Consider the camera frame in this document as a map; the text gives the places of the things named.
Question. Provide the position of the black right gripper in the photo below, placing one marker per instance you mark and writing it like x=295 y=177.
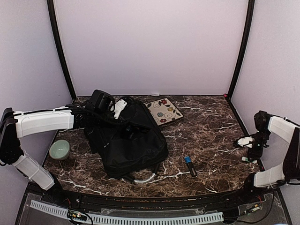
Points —
x=257 y=154

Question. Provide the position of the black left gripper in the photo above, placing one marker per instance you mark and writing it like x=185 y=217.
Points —
x=122 y=120

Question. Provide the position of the white green glue stick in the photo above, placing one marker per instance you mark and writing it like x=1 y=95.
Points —
x=245 y=159

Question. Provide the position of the black student bag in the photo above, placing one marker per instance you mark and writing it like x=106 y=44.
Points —
x=134 y=145

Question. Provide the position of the blue-capped black highlighter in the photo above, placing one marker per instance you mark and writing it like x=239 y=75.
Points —
x=190 y=166

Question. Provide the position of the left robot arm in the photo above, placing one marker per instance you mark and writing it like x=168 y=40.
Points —
x=17 y=125

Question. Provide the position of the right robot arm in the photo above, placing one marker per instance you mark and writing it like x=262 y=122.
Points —
x=277 y=142

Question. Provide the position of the pale green ceramic bowl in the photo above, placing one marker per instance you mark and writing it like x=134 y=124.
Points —
x=59 y=150

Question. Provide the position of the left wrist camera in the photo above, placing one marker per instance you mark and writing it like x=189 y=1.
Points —
x=100 y=101

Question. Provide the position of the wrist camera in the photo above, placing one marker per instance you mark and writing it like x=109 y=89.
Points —
x=100 y=101
x=261 y=120

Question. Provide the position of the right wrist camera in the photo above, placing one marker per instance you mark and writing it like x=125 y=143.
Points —
x=261 y=120

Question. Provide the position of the black front rail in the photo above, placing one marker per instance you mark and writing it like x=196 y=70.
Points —
x=78 y=200

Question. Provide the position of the grey slotted cable duct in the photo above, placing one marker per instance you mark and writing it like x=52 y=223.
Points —
x=97 y=219

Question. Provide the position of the right black frame post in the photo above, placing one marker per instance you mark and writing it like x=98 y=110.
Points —
x=242 y=50

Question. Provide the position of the black frame post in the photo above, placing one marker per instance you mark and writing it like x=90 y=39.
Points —
x=242 y=50
x=59 y=48

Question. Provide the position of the left black frame post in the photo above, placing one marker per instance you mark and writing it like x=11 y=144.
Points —
x=59 y=48

